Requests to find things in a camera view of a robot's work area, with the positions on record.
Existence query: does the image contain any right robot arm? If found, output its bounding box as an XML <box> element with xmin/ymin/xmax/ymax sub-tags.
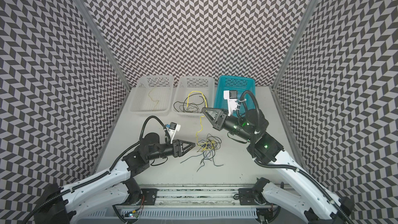
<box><xmin>202</xmin><ymin>90</ymin><xmax>354</xmax><ymax>224</ymax></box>

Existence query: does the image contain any left white plastic basket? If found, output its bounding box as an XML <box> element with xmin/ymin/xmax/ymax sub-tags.
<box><xmin>130</xmin><ymin>75</ymin><xmax>174</xmax><ymax>116</ymax></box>

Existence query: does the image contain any small circuit board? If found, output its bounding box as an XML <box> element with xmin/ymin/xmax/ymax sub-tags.
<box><xmin>124</xmin><ymin>211</ymin><xmax>139</xmax><ymax>219</ymax></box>

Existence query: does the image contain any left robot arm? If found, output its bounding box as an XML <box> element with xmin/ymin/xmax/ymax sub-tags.
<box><xmin>22</xmin><ymin>116</ymin><xmax>196</xmax><ymax>224</ymax></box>

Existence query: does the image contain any middle white plastic basket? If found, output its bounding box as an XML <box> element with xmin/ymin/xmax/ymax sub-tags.
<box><xmin>172</xmin><ymin>76</ymin><xmax>215</xmax><ymax>118</ymax></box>

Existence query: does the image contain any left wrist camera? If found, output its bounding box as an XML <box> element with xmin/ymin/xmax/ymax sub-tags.
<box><xmin>166</xmin><ymin>122</ymin><xmax>181</xmax><ymax>143</ymax></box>

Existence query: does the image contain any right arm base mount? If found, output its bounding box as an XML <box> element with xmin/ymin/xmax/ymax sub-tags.
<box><xmin>238</xmin><ymin>188</ymin><xmax>266</xmax><ymax>205</ymax></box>

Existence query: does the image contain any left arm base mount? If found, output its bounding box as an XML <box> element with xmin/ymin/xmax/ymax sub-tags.
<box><xmin>123</xmin><ymin>188</ymin><xmax>158</xmax><ymax>206</ymax></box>

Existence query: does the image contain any teal plastic basket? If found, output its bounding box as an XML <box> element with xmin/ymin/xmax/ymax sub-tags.
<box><xmin>214</xmin><ymin>75</ymin><xmax>256</xmax><ymax>114</ymax></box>

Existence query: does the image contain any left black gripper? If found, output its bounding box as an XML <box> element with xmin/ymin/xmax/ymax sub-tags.
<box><xmin>145</xmin><ymin>137</ymin><xmax>195</xmax><ymax>160</ymax></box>

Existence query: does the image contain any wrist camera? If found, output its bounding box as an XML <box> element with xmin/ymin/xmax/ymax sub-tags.
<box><xmin>223</xmin><ymin>90</ymin><xmax>238</xmax><ymax>116</ymax></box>
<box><xmin>166</xmin><ymin>122</ymin><xmax>181</xmax><ymax>143</ymax></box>

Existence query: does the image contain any white plastic basket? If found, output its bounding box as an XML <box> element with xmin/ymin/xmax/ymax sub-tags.
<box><xmin>130</xmin><ymin>75</ymin><xmax>174</xmax><ymax>116</ymax></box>
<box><xmin>172</xmin><ymin>76</ymin><xmax>215</xmax><ymax>118</ymax></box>

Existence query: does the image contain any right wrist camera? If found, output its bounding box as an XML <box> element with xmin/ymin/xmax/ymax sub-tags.
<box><xmin>223</xmin><ymin>90</ymin><xmax>238</xmax><ymax>116</ymax></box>

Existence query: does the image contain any long black wire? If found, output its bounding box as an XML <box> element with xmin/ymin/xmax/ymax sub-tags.
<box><xmin>181</xmin><ymin>93</ymin><xmax>209</xmax><ymax>115</ymax></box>

